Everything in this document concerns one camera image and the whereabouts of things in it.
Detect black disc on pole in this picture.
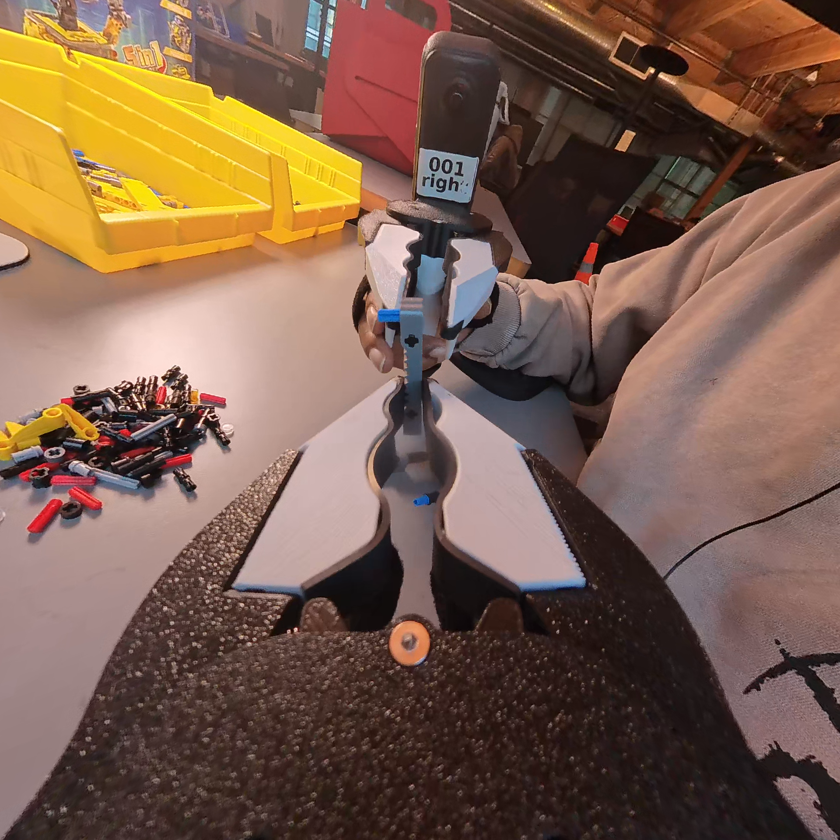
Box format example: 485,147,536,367
640,45,690,155

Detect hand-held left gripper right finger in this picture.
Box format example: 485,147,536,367
423,379,588,593

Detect yellow bent beam piece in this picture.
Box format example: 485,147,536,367
0,403,99,460

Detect red tote bag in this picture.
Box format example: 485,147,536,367
322,0,454,175

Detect assorted grey blue small parts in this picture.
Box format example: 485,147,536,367
72,150,191,214

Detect grey desk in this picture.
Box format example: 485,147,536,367
0,217,592,840

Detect pile of black red pins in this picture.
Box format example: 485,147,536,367
0,364,236,534

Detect person's right forearm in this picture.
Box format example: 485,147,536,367
459,161,840,409

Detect person's right hand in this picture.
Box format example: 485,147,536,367
357,289,476,376

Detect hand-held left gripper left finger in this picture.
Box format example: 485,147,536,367
231,379,403,598

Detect grey toothed rack blue pin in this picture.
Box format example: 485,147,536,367
377,298,429,438

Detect blue robot kit box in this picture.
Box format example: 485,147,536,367
0,0,198,83

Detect silver ceiling duct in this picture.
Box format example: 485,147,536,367
453,0,788,153

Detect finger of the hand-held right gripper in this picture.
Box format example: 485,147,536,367
441,238,500,339
364,223,422,349

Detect black wrist rest pad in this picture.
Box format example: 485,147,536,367
459,357,567,403

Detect yellow plastic bin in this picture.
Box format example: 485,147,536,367
0,29,273,273
79,56,363,245

